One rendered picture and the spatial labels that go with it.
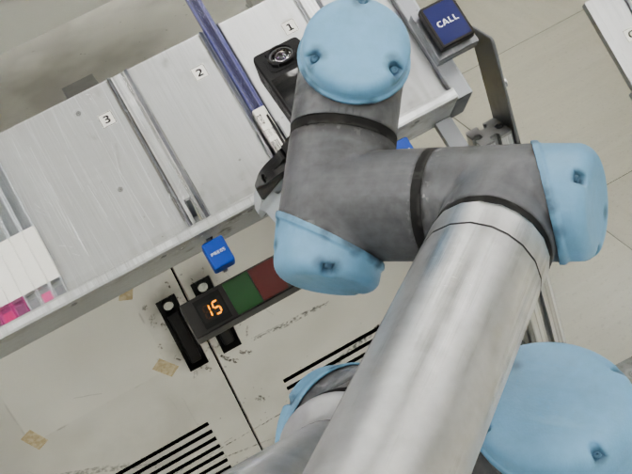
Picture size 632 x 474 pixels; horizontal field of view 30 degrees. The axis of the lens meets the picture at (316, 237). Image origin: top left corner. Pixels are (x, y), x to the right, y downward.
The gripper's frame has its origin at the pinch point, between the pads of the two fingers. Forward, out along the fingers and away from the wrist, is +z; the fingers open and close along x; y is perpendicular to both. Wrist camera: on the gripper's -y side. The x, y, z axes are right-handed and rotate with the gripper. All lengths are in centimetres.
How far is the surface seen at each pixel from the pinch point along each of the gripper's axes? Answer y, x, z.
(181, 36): -46, 6, 64
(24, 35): -114, -11, 177
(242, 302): 5.3, -11.2, 10.8
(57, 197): -13.3, -22.5, 9.9
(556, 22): -43, 98, 145
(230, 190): -5.4, -6.6, 9.9
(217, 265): 1.2, -11.7, 8.7
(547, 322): 21.3, 23.6, 37.6
